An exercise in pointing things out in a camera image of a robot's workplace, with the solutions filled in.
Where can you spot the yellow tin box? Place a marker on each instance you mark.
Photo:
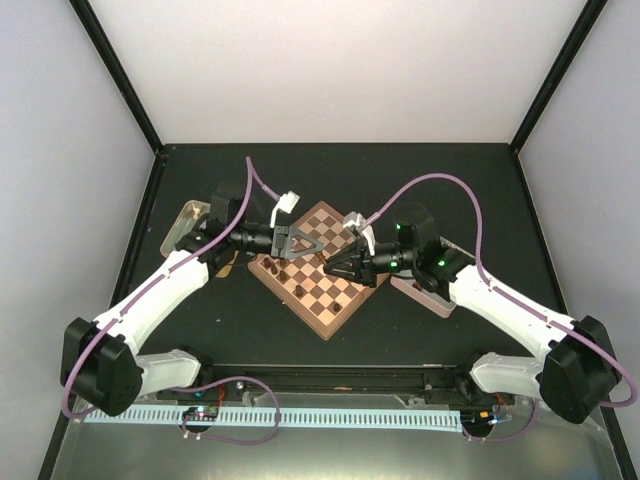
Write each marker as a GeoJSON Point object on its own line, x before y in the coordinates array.
{"type": "Point", "coordinates": [185, 225]}

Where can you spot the pink tin box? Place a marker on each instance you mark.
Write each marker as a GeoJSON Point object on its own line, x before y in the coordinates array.
{"type": "Point", "coordinates": [425, 297]}

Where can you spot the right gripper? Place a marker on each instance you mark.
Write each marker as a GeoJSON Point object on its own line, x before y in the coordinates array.
{"type": "Point", "coordinates": [366, 271]}

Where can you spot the wooden chess board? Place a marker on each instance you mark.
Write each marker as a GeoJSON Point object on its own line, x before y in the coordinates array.
{"type": "Point", "coordinates": [315, 307]}

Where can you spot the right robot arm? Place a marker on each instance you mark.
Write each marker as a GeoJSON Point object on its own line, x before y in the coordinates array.
{"type": "Point", "coordinates": [569, 365]}

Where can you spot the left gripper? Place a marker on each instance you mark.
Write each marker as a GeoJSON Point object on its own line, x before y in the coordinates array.
{"type": "Point", "coordinates": [283, 237]}

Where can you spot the light blue cable duct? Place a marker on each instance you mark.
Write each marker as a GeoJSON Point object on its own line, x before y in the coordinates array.
{"type": "Point", "coordinates": [316, 418]}

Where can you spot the black frame rail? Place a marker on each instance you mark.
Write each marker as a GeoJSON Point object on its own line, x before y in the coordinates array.
{"type": "Point", "coordinates": [320, 380]}

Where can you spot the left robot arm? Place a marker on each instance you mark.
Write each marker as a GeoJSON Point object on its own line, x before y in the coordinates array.
{"type": "Point", "coordinates": [101, 359]}

